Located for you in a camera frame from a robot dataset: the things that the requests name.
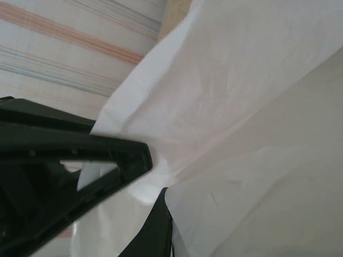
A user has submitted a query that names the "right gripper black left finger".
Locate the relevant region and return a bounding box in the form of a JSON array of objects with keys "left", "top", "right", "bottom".
[{"left": 0, "top": 96, "right": 154, "bottom": 257}]

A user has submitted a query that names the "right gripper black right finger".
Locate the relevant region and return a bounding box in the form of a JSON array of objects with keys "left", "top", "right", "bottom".
[{"left": 117, "top": 186, "right": 174, "bottom": 257}]

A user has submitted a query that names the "white plastic bag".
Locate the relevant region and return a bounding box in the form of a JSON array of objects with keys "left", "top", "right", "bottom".
[{"left": 70, "top": 0, "right": 343, "bottom": 257}]

